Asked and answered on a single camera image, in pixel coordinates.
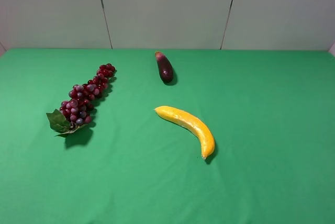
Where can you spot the green tablecloth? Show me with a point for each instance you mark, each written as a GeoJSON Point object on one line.
{"type": "Point", "coordinates": [271, 114]}

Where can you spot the red purple grape bunch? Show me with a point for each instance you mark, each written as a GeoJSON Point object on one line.
{"type": "Point", "coordinates": [75, 113]}

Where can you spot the dark purple eggplant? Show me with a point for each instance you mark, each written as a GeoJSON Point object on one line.
{"type": "Point", "coordinates": [164, 66]}

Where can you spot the yellow banana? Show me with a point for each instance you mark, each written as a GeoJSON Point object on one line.
{"type": "Point", "coordinates": [192, 124]}

